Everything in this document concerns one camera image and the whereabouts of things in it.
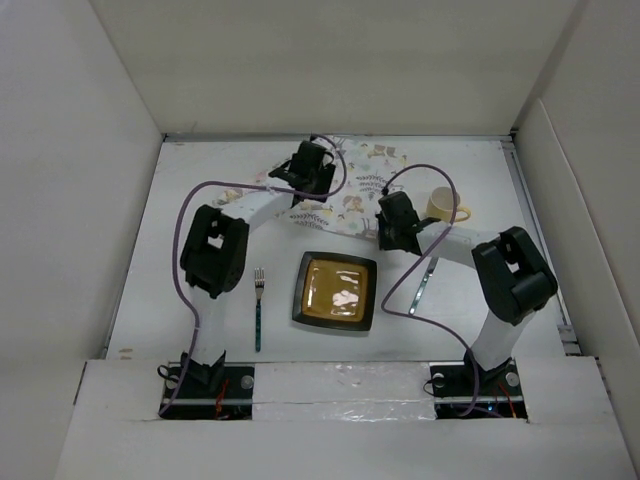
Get floral patterned cloth napkin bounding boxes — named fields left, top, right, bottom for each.
left=214, top=134, right=411, bottom=237

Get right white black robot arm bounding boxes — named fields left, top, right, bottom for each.
left=377, top=190, right=558, bottom=394

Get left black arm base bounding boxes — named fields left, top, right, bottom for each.
left=157, top=352, right=255, bottom=421

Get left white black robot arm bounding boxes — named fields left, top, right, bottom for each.
left=172, top=135, right=347, bottom=397

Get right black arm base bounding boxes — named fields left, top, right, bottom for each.
left=423, top=359, right=528, bottom=420

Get yellow ceramic mug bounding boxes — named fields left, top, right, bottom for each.
left=426, top=187, right=472, bottom=223

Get silver table knife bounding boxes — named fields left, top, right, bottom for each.
left=408, top=258, right=438, bottom=315

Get square black brown plate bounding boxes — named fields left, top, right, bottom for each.
left=292, top=251, right=378, bottom=332

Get fork with teal handle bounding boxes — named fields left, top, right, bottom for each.
left=254, top=268, right=265, bottom=352

